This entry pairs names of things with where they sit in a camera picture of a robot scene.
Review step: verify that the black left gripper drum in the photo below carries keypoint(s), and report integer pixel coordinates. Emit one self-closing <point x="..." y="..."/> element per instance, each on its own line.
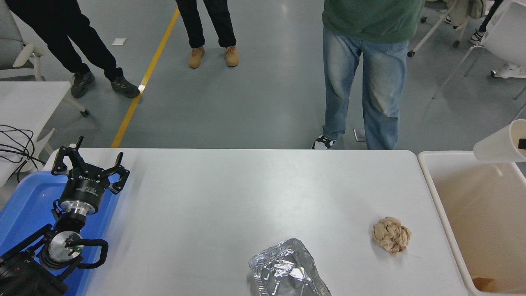
<point x="84" y="190"/>

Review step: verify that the white paper cup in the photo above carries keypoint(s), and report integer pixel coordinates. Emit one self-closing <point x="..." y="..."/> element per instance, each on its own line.
<point x="497" y="146"/>

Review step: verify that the silver foil tray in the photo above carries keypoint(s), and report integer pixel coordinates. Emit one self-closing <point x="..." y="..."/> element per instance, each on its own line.
<point x="283" y="267"/>

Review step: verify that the blue plastic tray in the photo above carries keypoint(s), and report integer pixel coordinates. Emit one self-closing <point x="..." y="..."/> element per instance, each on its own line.
<point x="28" y="201"/>

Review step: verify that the white side table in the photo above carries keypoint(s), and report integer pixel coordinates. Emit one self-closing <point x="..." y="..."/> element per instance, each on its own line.
<point x="24" y="102"/>

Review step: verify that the white chair base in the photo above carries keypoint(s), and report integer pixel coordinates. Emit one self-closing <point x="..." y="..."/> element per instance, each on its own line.
<point x="509" y="70"/>

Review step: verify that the large pale plastic bin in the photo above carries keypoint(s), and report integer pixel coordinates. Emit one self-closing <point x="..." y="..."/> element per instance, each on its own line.
<point x="481" y="213"/>

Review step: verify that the white chair with metal legs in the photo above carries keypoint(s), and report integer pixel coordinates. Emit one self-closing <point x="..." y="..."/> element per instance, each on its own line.
<point x="509" y="37"/>

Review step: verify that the person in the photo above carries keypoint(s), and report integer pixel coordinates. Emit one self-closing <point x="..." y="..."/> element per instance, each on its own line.
<point x="61" y="37"/>
<point x="196" y="20"/>
<point x="476" y="37"/>
<point x="378" y="82"/>

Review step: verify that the grey white office chair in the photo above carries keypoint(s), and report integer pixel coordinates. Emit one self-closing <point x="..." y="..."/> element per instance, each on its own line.
<point x="8" y="41"/>

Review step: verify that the white wheeled chair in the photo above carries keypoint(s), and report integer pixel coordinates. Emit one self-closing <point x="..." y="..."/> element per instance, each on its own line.
<point x="433" y="29"/>

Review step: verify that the beige garment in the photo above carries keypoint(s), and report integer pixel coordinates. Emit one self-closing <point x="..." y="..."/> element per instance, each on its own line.
<point x="466" y="9"/>

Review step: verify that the crumpled tan paper ball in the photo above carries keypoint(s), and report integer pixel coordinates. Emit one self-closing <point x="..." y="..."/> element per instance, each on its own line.
<point x="390" y="236"/>

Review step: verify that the metal floor socket plate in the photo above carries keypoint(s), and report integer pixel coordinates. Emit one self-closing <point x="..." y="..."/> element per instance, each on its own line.
<point x="359" y="135"/>

